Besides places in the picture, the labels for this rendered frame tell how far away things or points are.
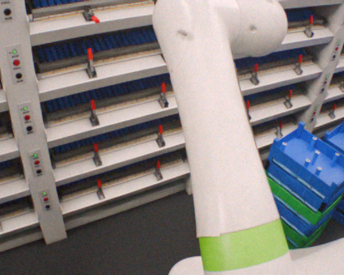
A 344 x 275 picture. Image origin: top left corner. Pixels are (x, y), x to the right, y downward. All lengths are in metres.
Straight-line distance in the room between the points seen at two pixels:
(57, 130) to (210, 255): 0.91
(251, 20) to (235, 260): 0.34
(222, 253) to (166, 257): 1.14
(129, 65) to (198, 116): 0.79
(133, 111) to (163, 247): 0.61
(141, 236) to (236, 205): 1.22
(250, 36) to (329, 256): 0.34
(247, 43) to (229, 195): 0.25
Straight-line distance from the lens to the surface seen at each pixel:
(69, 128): 1.30
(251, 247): 0.46
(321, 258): 0.55
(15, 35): 1.06
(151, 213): 1.74
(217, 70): 0.50
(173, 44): 0.52
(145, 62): 1.27
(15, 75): 1.11
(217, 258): 0.47
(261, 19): 0.59
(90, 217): 1.68
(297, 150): 1.57
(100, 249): 1.62
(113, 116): 1.33
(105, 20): 1.12
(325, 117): 2.27
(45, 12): 1.11
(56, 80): 1.19
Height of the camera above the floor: 1.36
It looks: 40 degrees down
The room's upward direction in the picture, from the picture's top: 5 degrees clockwise
